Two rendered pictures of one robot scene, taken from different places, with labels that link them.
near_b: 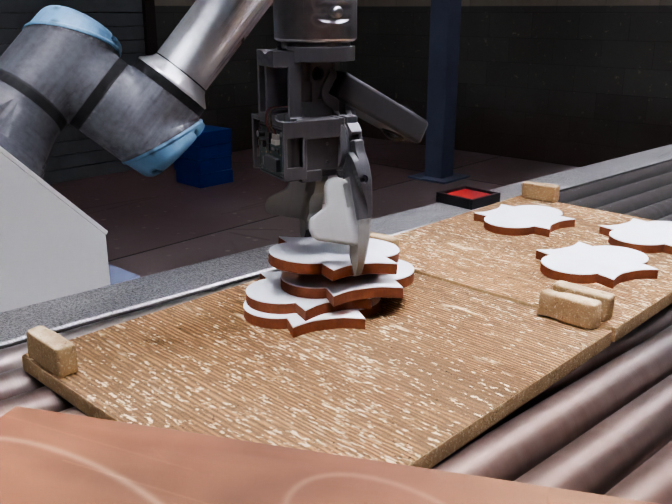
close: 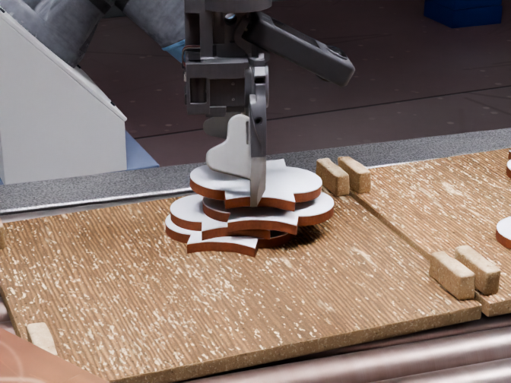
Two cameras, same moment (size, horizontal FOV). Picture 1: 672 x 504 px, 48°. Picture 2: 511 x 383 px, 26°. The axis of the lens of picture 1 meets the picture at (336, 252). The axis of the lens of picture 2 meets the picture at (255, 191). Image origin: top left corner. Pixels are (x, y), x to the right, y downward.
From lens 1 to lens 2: 0.56 m
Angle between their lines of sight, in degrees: 24
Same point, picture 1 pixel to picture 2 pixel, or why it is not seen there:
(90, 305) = (71, 191)
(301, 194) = not seen: hidden behind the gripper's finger
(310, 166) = (215, 102)
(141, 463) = not seen: outside the picture
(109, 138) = (146, 24)
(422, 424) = (210, 343)
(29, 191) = (51, 76)
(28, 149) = (64, 33)
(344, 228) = (240, 163)
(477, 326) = (357, 274)
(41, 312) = (29, 191)
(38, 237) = (57, 118)
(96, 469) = not seen: outside the picture
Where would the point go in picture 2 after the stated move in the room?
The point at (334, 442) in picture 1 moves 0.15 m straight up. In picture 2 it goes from (132, 340) to (125, 181)
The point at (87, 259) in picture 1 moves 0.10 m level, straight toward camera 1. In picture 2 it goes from (104, 143) to (87, 170)
